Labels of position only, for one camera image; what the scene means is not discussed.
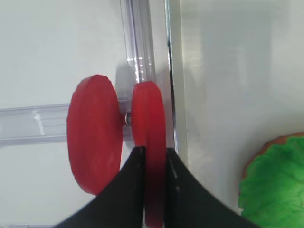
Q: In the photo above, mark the red tomato slice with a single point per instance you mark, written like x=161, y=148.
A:
x=149, y=131
x=94, y=134

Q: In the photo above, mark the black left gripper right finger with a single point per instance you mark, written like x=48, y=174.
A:
x=189, y=205

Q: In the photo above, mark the white metal tray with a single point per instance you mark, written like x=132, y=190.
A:
x=241, y=54

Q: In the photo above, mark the bun bottom under lettuce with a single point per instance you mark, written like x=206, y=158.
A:
x=261, y=152

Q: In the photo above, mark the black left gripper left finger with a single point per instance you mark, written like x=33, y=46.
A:
x=120, y=204

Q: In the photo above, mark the green lettuce leaf on tray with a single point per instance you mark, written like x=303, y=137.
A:
x=272, y=188

